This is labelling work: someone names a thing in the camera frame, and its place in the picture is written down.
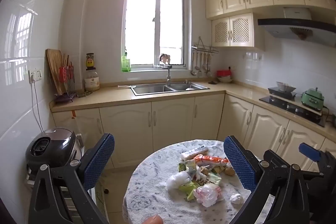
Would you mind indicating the black rice cooker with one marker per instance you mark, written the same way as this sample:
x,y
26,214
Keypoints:
x,y
52,145

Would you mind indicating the red container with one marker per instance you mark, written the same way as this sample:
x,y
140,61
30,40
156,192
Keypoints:
x,y
223,73

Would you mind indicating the large clear plastic jar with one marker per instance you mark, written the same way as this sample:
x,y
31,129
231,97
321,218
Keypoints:
x,y
92,81

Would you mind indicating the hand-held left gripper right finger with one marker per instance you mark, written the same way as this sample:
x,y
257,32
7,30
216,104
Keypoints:
x,y
240,163

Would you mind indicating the black gas stove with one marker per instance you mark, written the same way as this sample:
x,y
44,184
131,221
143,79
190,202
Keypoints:
x,y
278,103

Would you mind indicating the cream lower cabinets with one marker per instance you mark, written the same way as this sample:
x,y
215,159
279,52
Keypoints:
x,y
170,121

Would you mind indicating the green snack packet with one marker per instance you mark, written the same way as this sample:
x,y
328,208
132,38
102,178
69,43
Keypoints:
x,y
187,166

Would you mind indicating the white long packet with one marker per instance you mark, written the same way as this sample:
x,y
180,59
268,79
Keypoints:
x,y
194,152

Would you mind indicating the person's left hand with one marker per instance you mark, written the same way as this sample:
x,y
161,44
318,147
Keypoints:
x,y
153,220

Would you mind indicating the wooden cutting board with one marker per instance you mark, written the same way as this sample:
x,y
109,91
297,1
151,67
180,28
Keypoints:
x,y
53,66

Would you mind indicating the light green wrapper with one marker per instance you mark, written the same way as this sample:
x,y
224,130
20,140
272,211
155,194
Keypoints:
x,y
187,187

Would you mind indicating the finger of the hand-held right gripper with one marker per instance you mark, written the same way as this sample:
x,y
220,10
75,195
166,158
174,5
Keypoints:
x,y
308,149
275,157

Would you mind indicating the green electric pot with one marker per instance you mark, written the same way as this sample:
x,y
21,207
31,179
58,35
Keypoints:
x,y
312,99

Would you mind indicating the green white wrapper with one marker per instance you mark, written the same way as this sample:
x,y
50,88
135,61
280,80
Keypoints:
x,y
212,178

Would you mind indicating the green dish soap bottle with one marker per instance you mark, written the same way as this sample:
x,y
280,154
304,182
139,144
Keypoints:
x,y
126,62

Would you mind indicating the yellow bottle on jar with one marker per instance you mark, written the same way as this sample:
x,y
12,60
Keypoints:
x,y
90,62

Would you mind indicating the steel faucet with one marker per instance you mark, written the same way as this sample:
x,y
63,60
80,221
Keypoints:
x,y
169,77

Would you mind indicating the white tissue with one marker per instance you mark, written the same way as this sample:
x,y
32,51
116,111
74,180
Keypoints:
x,y
236,198

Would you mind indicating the white wall socket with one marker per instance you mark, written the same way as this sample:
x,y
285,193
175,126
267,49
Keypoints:
x,y
35,75

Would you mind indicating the white bowl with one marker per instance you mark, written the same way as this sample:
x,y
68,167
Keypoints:
x,y
225,79

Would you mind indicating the beige peel scrap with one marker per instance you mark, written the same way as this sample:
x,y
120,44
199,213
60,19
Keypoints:
x,y
204,170

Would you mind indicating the brown white rag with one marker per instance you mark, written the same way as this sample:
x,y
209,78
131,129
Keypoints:
x,y
164,59

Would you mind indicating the steel double sink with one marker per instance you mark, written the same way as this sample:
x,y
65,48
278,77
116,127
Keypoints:
x,y
152,88

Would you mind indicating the cream lattice door cabinet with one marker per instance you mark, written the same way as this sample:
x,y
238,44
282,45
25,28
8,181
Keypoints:
x,y
236,29

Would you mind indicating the steel hanging ladle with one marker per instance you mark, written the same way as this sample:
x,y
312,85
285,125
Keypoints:
x,y
204,64
193,66
199,66
209,65

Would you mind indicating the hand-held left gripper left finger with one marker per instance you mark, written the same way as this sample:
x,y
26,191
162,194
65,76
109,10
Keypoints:
x,y
98,161

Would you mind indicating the steel utensil rail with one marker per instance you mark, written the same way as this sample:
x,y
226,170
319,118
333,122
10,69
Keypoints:
x,y
204,48

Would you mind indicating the brown ginger piece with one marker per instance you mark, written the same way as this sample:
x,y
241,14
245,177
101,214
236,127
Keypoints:
x,y
229,171

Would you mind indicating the steel bowl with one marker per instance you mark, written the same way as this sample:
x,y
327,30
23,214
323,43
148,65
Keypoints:
x,y
286,86

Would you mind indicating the dark dish cloth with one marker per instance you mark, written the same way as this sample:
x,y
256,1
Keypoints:
x,y
214,82

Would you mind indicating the orange snack wrapper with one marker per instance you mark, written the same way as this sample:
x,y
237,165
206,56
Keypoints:
x,y
210,159

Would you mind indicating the white framed window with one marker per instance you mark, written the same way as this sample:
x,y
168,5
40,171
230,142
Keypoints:
x,y
157,24

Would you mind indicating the steel storage rack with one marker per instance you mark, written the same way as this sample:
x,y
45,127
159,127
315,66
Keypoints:
x,y
97,197

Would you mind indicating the purple drip tray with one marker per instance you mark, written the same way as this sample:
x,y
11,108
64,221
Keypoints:
x,y
65,98

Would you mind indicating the beige kitchen countertop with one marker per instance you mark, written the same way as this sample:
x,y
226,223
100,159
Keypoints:
x,y
110,96

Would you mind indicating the red white plastic bag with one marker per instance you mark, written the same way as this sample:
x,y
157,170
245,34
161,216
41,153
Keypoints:
x,y
207,195

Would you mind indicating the black range hood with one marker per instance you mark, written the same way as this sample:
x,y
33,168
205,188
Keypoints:
x,y
288,26

